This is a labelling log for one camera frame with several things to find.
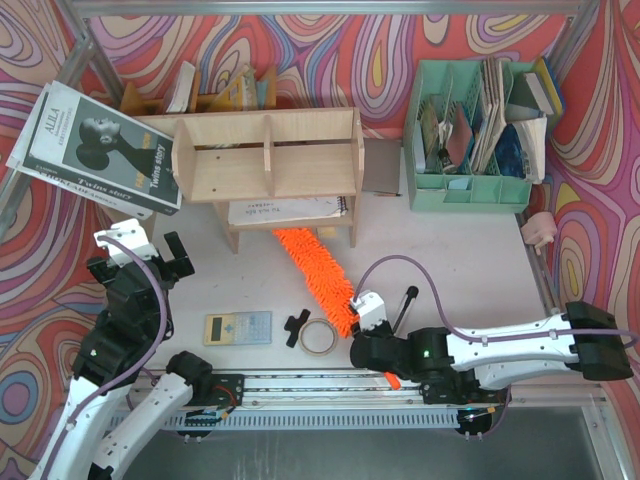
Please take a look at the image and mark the orange microfiber duster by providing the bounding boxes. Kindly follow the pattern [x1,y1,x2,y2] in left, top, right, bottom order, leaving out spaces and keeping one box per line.
[272,227,401,391]

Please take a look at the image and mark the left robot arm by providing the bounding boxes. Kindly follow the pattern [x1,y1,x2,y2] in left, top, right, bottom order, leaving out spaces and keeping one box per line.
[31,220,244,479]

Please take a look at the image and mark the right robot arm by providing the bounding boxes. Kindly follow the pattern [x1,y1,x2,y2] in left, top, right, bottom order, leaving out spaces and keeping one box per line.
[350,301,633,405]

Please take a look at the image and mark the wooden bookshelf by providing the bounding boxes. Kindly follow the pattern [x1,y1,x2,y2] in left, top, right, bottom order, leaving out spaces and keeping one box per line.
[140,108,365,252]

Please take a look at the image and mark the masking tape roll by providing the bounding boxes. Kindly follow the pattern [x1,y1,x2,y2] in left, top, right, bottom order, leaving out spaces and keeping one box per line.
[298,318,339,357]

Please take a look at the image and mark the black plastic clip piece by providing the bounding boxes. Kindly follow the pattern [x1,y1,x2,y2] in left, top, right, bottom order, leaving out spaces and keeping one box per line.
[284,309,310,348]

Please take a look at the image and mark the white spiral notebook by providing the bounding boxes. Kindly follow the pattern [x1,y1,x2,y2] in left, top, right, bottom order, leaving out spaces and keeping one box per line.
[228,196,348,226]

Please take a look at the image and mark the yellow calculator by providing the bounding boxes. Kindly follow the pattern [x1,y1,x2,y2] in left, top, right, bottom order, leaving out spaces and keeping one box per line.
[203,311,272,346]

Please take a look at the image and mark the black white magazine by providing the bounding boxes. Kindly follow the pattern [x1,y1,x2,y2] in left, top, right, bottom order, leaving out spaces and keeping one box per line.
[7,81,182,219]

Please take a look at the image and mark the light blue paper pad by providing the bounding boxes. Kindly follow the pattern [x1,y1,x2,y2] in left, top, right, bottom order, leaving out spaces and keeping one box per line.
[447,177,471,190]

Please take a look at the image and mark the pink piggy figure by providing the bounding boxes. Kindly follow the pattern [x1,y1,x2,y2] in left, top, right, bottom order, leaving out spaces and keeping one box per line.
[521,211,557,256]

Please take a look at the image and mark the mint green desk organizer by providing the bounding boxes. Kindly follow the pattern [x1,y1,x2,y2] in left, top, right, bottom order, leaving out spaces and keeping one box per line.
[403,58,561,215]

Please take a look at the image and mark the books in green organizer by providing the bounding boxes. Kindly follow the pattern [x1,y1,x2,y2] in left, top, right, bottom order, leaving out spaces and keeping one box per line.
[417,55,567,184]

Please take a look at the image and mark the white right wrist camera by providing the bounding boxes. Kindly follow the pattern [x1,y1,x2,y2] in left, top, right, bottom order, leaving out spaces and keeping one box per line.
[350,290,387,331]

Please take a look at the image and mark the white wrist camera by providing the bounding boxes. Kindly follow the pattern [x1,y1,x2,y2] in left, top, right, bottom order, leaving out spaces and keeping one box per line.
[350,290,387,331]
[93,218,159,267]

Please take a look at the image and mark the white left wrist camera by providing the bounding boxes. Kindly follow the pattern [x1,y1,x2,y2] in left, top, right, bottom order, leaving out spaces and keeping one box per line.
[93,218,159,267]

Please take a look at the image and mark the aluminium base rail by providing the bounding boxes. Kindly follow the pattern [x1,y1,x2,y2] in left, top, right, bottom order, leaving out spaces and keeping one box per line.
[119,367,621,431]

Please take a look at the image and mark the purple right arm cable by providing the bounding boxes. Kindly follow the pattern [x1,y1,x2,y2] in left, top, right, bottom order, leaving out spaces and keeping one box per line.
[353,255,640,351]

